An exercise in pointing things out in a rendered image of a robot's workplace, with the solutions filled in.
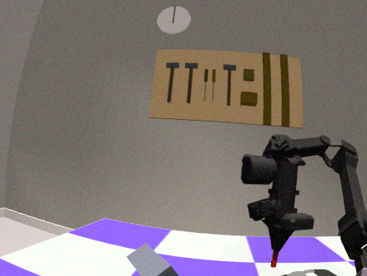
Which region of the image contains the dark grey sloped panel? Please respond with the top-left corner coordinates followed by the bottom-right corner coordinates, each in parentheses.
top-left (126, 243), bottom-right (179, 276)

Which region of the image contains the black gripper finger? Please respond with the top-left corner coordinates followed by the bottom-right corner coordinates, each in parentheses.
top-left (271, 224), bottom-right (294, 252)
top-left (262, 220), bottom-right (279, 250)

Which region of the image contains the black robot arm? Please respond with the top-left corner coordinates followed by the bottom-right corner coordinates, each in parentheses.
top-left (241, 134), bottom-right (367, 274)

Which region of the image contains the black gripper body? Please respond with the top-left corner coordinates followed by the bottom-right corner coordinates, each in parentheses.
top-left (265, 184), bottom-right (314, 231)

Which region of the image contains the dark red peg with white band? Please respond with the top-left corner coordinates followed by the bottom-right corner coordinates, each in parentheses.
top-left (270, 251), bottom-right (279, 268)

